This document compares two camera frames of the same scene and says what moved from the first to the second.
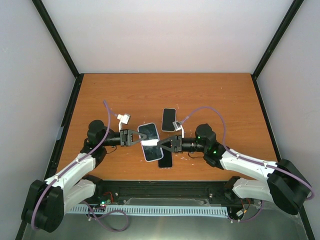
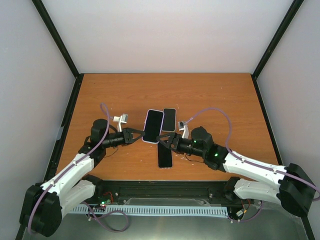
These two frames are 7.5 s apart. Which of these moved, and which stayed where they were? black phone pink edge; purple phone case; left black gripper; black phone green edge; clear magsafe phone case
Moved: black phone green edge; purple phone case
Stayed: clear magsafe phone case; left black gripper; black phone pink edge
